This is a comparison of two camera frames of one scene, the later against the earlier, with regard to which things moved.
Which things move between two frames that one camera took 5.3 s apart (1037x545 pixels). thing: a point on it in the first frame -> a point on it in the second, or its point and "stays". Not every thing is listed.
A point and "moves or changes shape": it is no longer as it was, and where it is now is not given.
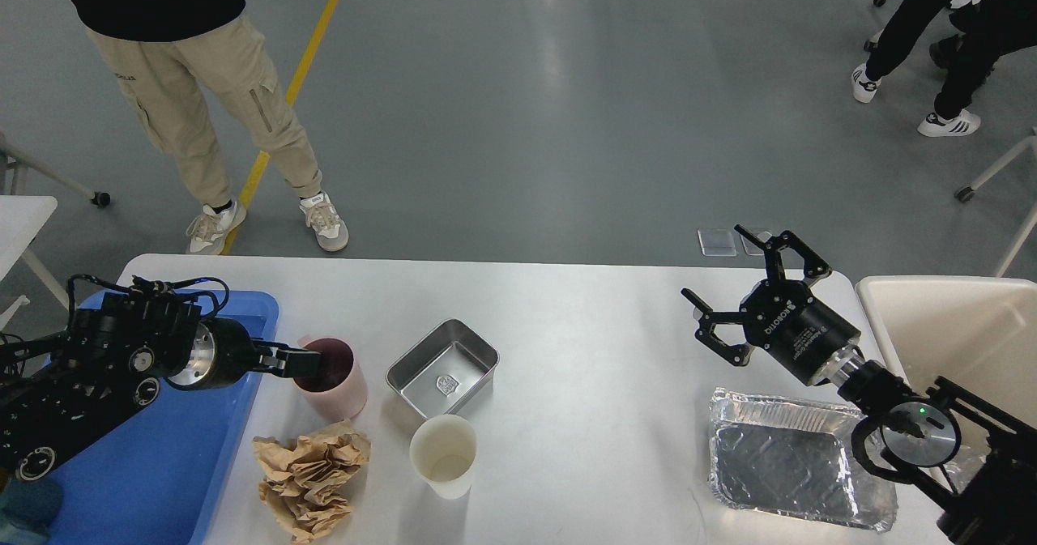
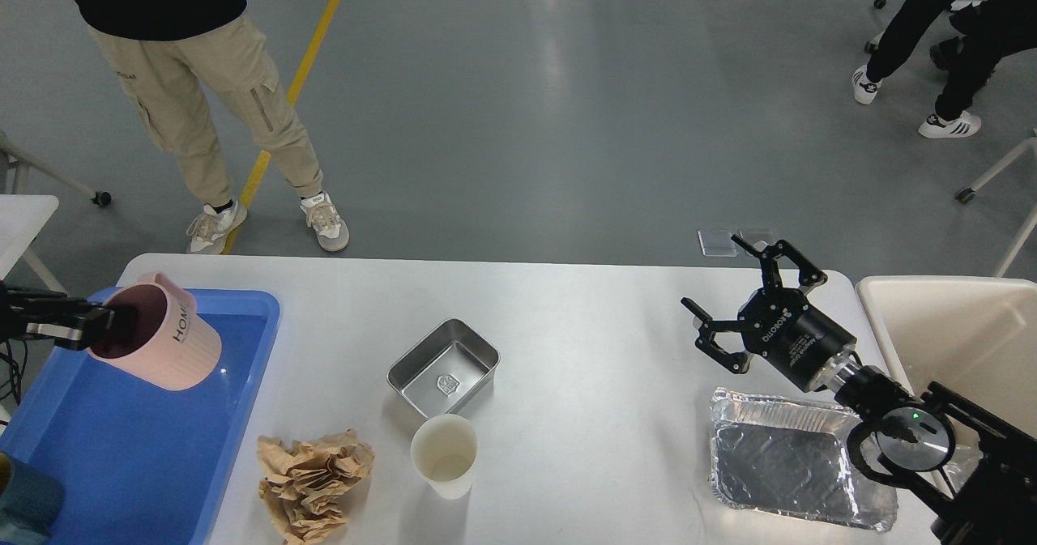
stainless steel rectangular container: (441, 372) stays
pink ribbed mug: (340, 392) moves or changes shape
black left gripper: (222, 353) -> (69, 321)
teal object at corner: (28, 509) stays
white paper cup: (443, 449) stays
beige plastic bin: (980, 331) stays
